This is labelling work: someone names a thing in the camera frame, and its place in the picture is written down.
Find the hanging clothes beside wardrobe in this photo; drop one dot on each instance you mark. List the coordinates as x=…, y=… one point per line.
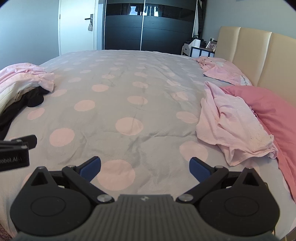
x=201, y=18

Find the black garment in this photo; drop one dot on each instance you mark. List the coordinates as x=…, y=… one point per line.
x=34, y=98

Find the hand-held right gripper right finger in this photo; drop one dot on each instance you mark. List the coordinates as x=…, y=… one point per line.
x=199, y=170

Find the light pink folded garment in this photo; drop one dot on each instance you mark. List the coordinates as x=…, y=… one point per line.
x=229, y=125

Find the cream padded headboard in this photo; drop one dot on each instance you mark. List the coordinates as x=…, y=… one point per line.
x=259, y=53

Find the dark pink pillow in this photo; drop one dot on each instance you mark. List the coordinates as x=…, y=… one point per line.
x=275, y=111

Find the grey polka dot duvet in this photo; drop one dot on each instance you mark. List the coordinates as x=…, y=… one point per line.
x=138, y=92

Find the white bedside cabinet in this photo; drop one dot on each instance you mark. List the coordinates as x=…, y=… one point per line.
x=196, y=51

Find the pink ruffled garment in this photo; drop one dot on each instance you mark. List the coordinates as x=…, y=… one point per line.
x=25, y=74

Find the black sliding door wardrobe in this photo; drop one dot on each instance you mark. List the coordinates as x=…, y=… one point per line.
x=150, y=30

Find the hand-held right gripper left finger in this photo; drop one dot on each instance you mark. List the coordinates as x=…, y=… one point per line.
x=90, y=168

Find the photo frame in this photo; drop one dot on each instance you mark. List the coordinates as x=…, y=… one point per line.
x=211, y=45

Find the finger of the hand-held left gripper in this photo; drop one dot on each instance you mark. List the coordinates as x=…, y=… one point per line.
x=29, y=141

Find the light pink printed pillow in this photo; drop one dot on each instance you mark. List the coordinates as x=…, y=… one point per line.
x=222, y=69

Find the white room door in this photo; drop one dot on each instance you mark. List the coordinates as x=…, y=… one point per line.
x=74, y=30

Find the white paper bag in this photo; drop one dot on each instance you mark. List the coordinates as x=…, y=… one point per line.
x=195, y=43

